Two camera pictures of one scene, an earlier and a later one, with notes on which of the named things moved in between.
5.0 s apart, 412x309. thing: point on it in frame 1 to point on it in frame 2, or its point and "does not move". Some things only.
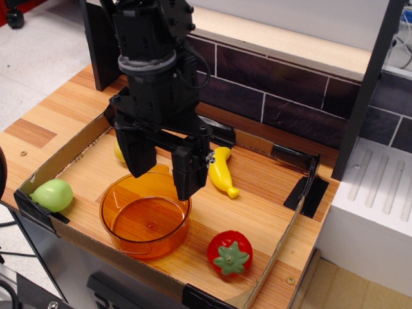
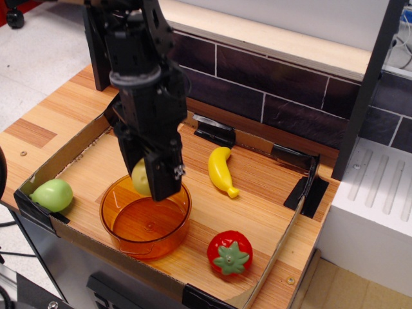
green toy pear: [55, 195] does not move
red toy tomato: [230, 252] does not move
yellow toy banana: [219, 172] does not move
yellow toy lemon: [117, 151] to [140, 179]
